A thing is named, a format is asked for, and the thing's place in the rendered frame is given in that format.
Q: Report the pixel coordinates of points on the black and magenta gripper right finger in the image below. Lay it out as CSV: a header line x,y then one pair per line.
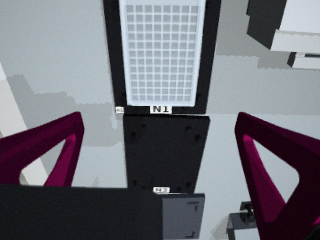
x,y
301,213

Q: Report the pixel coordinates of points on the grey push-button box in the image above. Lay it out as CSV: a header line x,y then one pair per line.
x,y
244,225

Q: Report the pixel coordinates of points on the clear assay plate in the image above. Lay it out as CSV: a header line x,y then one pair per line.
x,y
164,30

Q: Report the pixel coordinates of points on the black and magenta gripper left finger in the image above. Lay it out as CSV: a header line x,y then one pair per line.
x,y
19,150

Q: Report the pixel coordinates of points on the grey bench mat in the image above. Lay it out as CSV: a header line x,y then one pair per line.
x,y
55,57

